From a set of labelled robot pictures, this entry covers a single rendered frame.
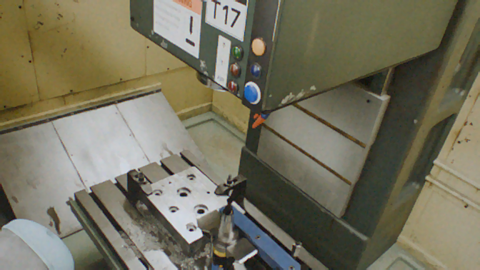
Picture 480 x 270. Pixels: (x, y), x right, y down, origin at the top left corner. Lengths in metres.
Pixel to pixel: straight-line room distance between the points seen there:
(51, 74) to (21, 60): 0.15
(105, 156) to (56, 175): 0.23
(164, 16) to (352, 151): 0.82
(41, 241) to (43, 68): 1.41
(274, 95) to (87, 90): 1.51
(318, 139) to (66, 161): 1.12
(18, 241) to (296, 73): 0.47
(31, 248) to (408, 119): 1.05
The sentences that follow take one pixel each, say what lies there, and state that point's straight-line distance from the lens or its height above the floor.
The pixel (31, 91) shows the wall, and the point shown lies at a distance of 1.97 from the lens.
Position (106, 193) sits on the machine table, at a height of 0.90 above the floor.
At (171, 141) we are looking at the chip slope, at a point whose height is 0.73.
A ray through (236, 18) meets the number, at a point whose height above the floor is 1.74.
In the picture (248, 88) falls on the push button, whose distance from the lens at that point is 0.65.
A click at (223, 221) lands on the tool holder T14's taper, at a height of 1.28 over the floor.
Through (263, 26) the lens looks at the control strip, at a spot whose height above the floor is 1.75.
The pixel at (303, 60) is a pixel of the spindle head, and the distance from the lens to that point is 0.68.
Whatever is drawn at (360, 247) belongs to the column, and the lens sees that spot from 1.59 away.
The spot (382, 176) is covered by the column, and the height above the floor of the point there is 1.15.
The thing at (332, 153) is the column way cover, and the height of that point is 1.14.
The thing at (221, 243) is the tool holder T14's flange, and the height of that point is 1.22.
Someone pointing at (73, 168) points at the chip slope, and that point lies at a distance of 1.94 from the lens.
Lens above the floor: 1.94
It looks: 33 degrees down
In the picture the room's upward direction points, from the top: 8 degrees clockwise
